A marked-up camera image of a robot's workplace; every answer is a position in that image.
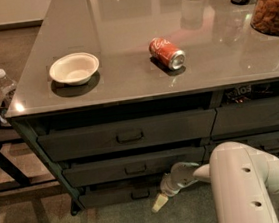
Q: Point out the clear plastic water bottle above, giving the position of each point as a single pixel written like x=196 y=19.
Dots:
x=7 y=86

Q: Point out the red soda can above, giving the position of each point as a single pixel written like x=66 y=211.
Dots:
x=167 y=53

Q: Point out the snack bag in cabinet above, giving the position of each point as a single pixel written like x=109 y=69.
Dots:
x=238 y=94

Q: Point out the top left drawer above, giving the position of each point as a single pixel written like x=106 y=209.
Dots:
x=127 y=135

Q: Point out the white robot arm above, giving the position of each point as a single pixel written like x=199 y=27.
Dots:
x=241 y=177

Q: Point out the dark cabinet frame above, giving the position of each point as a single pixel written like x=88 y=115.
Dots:
x=33 y=127

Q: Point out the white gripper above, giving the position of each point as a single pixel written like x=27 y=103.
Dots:
x=168 y=187

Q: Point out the small device with screen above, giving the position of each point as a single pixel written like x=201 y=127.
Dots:
x=4 y=124

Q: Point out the middle left drawer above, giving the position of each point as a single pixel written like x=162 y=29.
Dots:
x=85 y=174

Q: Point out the middle right drawer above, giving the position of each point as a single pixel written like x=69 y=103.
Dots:
x=267 y=142

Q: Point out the bottom left drawer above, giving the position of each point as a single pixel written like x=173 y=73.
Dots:
x=122 y=191

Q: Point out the top right drawer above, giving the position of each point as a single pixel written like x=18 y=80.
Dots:
x=248 y=116

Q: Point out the white paper bowl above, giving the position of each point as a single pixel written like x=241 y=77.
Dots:
x=74 y=69

